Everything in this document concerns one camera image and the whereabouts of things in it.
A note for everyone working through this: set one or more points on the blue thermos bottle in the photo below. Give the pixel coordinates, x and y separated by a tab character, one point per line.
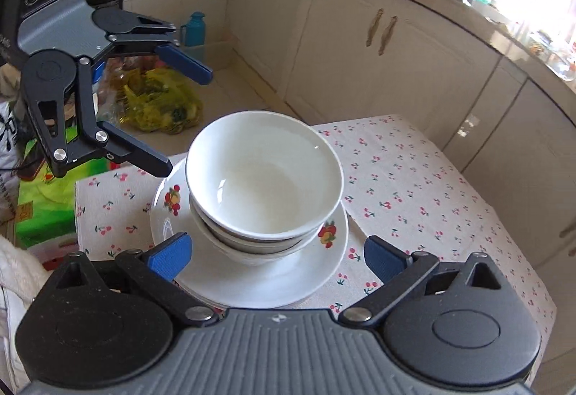
195	28

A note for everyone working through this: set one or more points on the white printed sack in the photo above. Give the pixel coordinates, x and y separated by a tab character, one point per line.
9	161

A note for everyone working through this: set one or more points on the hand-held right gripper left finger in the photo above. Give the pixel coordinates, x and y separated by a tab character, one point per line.
168	255

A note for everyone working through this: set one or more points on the yellow plastic bag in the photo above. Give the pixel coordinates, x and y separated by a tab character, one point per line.
157	102

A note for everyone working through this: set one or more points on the green package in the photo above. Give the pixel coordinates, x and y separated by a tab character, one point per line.
45	206

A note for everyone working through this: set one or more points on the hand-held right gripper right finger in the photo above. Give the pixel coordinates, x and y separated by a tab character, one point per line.
387	260

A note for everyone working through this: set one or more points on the person's white jacket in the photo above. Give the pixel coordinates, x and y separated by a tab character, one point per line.
13	287

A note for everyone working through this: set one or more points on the white pink flower bowl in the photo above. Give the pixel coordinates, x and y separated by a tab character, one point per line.
261	258
270	245
265	179

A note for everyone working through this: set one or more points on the cherry print tablecloth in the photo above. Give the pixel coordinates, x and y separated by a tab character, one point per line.
405	197

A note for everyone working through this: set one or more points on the white fruit print plate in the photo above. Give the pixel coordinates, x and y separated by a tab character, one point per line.
202	303
279	282
191	289

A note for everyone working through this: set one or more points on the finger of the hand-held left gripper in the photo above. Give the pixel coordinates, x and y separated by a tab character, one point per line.
189	66
139	154

